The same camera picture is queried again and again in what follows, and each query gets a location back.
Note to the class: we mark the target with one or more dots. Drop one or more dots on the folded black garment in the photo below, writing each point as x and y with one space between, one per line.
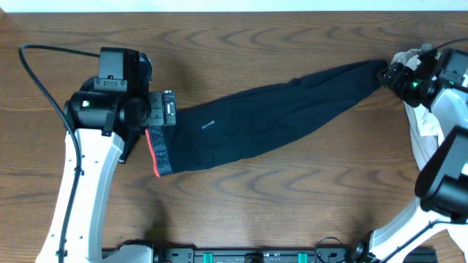
129 143

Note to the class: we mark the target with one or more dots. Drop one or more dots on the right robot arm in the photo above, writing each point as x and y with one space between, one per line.
440 202

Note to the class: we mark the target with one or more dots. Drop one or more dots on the white crumpled garment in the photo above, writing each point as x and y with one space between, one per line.
429 122

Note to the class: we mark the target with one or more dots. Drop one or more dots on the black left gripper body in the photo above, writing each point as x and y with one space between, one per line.
156 118

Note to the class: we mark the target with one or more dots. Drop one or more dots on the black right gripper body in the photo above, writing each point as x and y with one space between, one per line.
406 85

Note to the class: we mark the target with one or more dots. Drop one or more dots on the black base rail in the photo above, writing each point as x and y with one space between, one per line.
256 255

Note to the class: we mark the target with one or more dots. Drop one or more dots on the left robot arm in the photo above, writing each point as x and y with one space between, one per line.
103 120

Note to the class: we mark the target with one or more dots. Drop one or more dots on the black pants with red waistband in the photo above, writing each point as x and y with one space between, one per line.
258 120

